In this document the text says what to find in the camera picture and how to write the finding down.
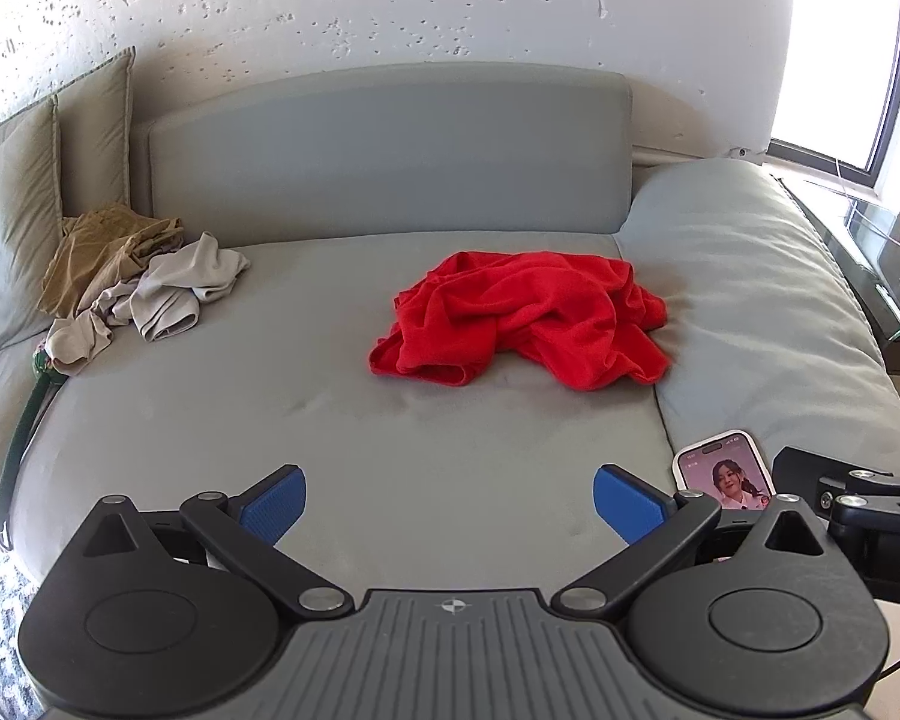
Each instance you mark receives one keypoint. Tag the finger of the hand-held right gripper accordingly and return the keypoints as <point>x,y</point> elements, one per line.
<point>799,476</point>

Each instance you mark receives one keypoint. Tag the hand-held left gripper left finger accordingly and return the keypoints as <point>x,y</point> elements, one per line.
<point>274,506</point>

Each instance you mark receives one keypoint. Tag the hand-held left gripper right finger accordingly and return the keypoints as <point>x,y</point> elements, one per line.
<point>628,506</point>

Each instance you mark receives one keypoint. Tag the red long-sleeve shirt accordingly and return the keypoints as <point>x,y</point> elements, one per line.
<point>525,315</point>

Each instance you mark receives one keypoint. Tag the smartphone with white case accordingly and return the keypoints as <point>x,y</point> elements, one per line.
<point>720,469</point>

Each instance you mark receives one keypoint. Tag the grey sofa bed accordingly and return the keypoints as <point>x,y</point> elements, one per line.
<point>270,390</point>

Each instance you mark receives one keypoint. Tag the light grey large cushion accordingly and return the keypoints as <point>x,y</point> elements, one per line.
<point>757,277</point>

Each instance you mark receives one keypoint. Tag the beige crumpled garment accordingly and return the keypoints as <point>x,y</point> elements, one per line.
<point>172,277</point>

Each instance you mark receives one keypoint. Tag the tan crumpled garment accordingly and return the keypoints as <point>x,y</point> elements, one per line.
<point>97,247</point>

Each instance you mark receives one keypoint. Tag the window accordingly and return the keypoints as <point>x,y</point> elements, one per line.
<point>832,90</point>

